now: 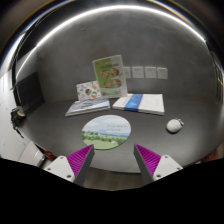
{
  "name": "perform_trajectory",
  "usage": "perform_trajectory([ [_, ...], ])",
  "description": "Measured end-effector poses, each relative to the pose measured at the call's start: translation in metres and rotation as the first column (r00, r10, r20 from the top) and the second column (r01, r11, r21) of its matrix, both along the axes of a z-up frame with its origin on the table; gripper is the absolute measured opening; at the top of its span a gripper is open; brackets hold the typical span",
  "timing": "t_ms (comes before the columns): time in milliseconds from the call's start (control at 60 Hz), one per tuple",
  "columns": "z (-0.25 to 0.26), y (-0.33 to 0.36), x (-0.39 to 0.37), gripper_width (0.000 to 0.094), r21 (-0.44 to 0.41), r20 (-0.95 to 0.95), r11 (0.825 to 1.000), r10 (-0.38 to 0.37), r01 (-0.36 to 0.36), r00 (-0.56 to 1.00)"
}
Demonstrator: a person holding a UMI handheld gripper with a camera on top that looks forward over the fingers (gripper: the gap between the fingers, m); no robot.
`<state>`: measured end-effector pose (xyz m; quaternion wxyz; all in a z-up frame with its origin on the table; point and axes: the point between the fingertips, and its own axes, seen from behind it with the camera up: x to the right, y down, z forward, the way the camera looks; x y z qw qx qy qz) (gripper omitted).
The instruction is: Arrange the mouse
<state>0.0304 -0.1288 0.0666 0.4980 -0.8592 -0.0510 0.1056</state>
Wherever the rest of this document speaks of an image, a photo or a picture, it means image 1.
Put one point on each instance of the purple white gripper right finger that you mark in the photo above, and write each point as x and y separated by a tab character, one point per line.
153	166

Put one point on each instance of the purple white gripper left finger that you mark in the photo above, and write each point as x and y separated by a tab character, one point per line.
74	167

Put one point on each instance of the round landscape mouse pad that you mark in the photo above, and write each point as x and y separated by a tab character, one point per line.
106	132

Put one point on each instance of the white computer mouse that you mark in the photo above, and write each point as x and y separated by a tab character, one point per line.
174	125

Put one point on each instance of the grey flat book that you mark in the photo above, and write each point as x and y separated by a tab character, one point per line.
87	106

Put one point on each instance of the white blue book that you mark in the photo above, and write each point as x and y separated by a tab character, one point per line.
145	103

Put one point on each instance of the black device at table edge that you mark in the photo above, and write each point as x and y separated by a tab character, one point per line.
17	117

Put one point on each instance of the small white patterned card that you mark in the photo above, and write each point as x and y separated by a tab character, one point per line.
88	90

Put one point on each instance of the black monitor panel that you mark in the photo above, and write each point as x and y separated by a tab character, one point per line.
30	93

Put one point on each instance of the green upright booklet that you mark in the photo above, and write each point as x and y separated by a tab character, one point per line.
110	75

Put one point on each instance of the white wall socket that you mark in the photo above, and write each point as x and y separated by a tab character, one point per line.
162	73
127	72
150	72
137	72

